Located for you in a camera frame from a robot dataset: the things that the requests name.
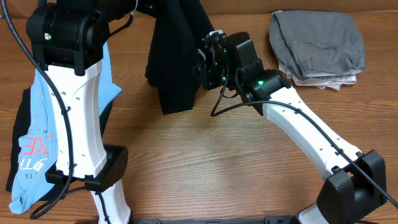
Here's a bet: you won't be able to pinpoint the light blue t-shirt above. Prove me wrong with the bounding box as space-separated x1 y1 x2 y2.
8 42 123 215

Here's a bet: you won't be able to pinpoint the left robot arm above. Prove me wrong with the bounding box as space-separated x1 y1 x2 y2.
26 0 139 223

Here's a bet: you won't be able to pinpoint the black t-shirt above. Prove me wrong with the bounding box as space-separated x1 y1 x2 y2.
145 0 214 114

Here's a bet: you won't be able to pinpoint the black shirt under pile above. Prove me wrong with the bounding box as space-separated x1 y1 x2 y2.
6 88 113 201

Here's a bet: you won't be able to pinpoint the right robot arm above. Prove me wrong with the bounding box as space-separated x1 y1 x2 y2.
195 30 388 223

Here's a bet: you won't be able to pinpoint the grey folded trousers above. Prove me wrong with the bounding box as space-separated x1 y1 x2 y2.
269 10 366 80

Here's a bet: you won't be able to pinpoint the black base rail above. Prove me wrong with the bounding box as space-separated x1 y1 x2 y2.
127 215 300 224

